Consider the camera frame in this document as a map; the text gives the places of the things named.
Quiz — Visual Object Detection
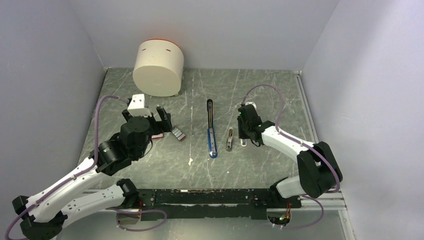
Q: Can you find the red white staple box sleeve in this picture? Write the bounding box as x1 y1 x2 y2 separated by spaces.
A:
151 133 164 140

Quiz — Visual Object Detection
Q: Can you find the staple box tray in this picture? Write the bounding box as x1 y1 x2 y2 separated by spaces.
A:
171 126 186 142

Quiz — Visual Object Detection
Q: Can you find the beige small stapler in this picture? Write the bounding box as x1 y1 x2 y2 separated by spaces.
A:
225 127 234 152

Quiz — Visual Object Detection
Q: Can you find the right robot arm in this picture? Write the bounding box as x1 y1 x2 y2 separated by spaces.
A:
237 104 343 207

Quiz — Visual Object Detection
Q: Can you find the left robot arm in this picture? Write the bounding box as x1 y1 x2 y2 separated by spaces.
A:
12 106 173 240

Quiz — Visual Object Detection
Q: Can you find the white cylindrical container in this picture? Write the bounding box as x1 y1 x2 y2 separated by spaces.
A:
132 38 185 97

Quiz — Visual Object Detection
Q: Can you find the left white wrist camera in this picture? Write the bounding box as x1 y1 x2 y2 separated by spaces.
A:
127 93 151 118

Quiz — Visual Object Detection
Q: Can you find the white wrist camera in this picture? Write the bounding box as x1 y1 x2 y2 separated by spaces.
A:
127 93 151 118
245 101 257 110

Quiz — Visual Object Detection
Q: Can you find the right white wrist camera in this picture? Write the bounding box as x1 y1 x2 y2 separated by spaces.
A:
245 101 257 110

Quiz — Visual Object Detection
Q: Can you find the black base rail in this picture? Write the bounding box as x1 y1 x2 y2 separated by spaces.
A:
133 188 302 221

